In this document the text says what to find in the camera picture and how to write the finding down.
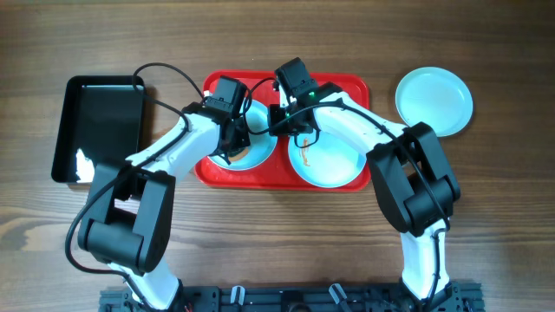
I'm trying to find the red plastic tray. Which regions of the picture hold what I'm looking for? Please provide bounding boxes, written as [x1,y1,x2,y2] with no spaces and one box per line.
[194,70,371,192]

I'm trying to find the white plate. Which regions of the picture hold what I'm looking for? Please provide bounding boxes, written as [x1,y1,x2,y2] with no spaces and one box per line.
[395,67,473,137]
[208,100,278,171]
[288,132,366,188]

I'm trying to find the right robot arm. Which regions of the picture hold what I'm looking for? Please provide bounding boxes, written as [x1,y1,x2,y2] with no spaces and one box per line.
[269,58,460,308]

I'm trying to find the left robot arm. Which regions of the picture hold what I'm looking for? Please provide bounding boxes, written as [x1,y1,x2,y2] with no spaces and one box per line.
[66,76,250,311]

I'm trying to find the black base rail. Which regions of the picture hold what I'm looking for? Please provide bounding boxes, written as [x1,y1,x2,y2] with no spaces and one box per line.
[98,282,486,312]

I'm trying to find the black rectangular water tray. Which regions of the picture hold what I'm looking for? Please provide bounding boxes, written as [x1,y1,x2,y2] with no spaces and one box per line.
[51,75,145,184]

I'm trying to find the green orange sponge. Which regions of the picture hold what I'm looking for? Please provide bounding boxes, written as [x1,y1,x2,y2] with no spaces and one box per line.
[228,147,249,162]

